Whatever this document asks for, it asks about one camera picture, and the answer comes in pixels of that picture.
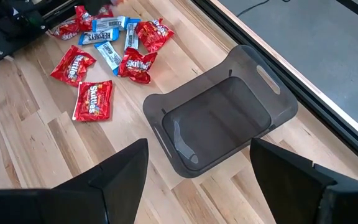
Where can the silver blue Hershey's bar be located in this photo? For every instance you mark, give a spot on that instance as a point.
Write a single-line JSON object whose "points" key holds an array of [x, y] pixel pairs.
{"points": [[98, 36], [109, 57], [131, 35], [109, 24]]}

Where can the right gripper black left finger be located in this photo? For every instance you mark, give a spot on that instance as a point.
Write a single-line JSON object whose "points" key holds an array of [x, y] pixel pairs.
{"points": [[120, 186]]}

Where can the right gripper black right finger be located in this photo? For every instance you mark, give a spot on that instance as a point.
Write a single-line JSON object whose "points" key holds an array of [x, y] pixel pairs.
{"points": [[291, 186]]}

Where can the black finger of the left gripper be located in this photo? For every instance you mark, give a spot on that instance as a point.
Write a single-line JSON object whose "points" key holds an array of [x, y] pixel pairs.
{"points": [[98, 6]]}

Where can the dark grey translucent plastic bin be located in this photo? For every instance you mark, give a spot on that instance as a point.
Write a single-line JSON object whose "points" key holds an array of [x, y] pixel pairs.
{"points": [[216, 124]]}

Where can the red Skittles candy bag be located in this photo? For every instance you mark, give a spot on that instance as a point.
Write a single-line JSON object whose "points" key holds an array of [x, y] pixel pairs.
{"points": [[154, 34], [84, 18], [67, 30], [135, 65], [71, 65], [93, 101]]}

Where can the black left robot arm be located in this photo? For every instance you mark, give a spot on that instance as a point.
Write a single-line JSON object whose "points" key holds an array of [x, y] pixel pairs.
{"points": [[5, 34]]}

